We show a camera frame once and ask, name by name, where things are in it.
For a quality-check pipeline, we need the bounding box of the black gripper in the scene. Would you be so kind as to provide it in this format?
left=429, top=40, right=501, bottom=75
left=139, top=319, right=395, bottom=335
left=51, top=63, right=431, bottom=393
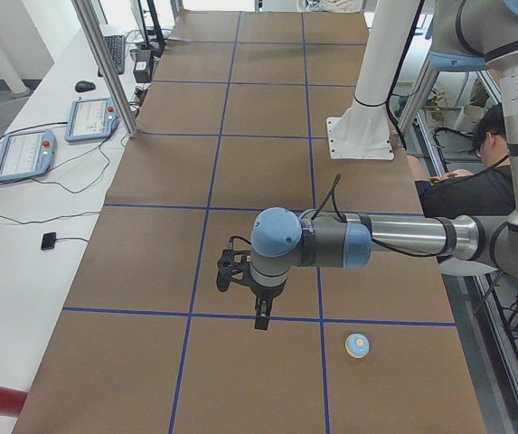
left=254, top=294, right=274, bottom=330

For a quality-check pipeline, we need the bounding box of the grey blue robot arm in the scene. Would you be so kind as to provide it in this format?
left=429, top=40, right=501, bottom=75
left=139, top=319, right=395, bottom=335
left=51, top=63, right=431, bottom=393
left=249, top=1, right=518, bottom=330

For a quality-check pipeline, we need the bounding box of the small black square device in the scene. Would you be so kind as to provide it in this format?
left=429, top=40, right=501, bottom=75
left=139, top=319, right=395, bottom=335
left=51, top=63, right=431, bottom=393
left=41, top=231, right=57, bottom=251

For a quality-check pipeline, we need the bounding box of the seated person black shirt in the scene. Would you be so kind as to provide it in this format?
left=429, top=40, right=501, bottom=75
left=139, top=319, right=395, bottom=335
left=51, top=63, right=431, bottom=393
left=407, top=104, right=515, bottom=219

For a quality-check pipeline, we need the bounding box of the far blue teach pendant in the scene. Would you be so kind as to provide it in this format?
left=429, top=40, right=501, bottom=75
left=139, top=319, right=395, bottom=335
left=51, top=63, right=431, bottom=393
left=65, top=98, right=119, bottom=143

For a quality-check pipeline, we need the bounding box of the blue teach pendant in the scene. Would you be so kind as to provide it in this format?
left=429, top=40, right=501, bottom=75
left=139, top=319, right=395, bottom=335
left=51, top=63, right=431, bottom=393
left=0, top=129, right=56, bottom=183
left=65, top=98, right=119, bottom=143

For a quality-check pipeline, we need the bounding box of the black power adapter box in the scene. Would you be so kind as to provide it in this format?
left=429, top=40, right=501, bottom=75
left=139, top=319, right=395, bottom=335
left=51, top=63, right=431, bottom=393
left=133, top=50, right=154, bottom=83

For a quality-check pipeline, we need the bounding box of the near blue teach pendant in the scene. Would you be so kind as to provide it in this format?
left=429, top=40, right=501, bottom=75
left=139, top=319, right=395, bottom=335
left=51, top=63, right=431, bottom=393
left=0, top=129, right=56, bottom=183

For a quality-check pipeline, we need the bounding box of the black computer mouse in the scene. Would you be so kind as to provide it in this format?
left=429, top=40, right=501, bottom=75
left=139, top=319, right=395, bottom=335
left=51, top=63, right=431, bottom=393
left=74, top=80, right=96, bottom=93

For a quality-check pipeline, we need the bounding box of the black keyboard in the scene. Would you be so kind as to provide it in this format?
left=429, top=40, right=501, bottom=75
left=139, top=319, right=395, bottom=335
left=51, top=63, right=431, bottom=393
left=103, top=34, right=126, bottom=75

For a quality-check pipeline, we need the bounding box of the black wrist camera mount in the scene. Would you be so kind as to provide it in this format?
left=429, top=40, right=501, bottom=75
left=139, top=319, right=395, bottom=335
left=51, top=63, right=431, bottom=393
left=216, top=249, right=251, bottom=292

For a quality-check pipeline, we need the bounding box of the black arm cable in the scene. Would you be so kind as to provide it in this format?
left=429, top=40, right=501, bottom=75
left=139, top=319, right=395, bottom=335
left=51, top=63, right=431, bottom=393
left=311, top=173, right=449, bottom=259

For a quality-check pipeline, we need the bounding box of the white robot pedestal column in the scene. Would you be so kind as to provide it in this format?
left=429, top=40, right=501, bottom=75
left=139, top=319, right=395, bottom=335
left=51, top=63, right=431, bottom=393
left=326, top=0, right=423, bottom=161

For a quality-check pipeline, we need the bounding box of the aluminium frame post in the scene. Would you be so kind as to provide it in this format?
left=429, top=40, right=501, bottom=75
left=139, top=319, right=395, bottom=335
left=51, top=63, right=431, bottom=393
left=71, top=0, right=138, bottom=138

